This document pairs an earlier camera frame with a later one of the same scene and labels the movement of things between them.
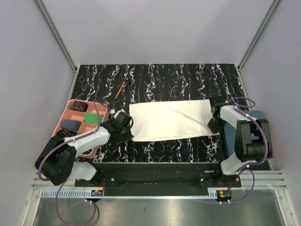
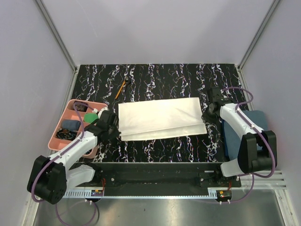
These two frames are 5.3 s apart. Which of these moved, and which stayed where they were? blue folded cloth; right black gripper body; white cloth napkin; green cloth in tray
Moved: right black gripper body
Stayed: white cloth napkin; blue folded cloth; green cloth in tray
